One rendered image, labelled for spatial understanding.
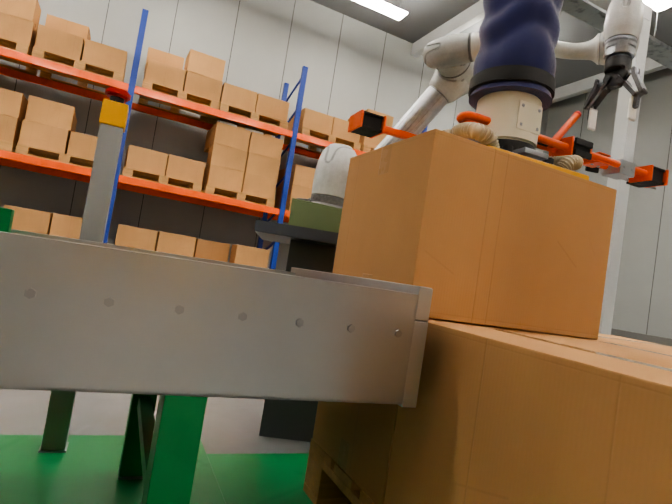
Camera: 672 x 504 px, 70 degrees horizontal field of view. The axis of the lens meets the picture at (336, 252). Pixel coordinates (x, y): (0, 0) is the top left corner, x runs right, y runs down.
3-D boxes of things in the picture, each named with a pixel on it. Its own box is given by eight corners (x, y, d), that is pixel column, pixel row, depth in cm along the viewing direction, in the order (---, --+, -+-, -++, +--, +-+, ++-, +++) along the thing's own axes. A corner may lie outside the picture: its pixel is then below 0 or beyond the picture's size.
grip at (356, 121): (359, 125, 139) (362, 108, 139) (347, 132, 147) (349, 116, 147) (384, 132, 142) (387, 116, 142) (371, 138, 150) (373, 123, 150)
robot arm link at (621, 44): (624, 31, 146) (622, 50, 146) (644, 41, 150) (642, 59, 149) (598, 42, 154) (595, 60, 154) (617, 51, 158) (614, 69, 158)
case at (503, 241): (407, 315, 99) (435, 127, 101) (328, 295, 136) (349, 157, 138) (598, 340, 125) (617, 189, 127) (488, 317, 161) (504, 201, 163)
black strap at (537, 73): (508, 71, 118) (510, 55, 118) (450, 97, 140) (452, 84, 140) (573, 96, 127) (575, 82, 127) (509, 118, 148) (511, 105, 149)
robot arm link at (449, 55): (469, 22, 170) (476, 42, 182) (420, 31, 179) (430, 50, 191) (466, 57, 169) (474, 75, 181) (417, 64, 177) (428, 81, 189)
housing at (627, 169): (620, 172, 146) (622, 158, 147) (600, 175, 153) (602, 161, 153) (635, 177, 149) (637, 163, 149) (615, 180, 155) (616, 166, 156)
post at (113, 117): (37, 453, 131) (103, 97, 136) (41, 443, 137) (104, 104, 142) (65, 453, 134) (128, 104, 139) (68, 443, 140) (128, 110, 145)
